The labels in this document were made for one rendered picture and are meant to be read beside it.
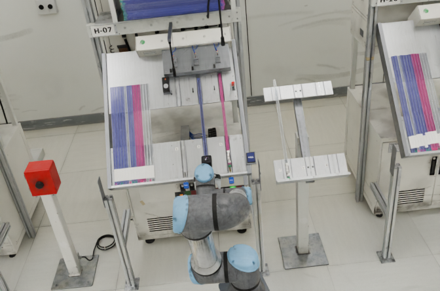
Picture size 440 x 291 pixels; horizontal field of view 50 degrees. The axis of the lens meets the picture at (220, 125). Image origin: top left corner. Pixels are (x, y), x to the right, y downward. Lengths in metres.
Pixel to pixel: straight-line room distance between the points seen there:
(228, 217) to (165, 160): 0.95
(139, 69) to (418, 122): 1.43
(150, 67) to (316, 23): 2.00
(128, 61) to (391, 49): 1.37
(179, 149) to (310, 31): 2.14
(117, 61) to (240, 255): 1.24
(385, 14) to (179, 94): 1.21
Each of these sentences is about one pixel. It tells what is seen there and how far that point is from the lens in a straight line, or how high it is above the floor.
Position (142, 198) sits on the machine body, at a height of 0.39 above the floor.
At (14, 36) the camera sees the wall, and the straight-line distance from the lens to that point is 4.31.
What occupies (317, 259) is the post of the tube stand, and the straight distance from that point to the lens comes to 2.88.
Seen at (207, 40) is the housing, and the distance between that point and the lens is 2.45.
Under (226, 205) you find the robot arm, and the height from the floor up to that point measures 1.16.
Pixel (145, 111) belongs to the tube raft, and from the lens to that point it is 2.43.
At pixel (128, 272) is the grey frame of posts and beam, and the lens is 2.81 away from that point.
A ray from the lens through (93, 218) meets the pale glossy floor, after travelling 3.39.
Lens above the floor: 2.12
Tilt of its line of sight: 31 degrees down
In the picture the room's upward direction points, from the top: 6 degrees counter-clockwise
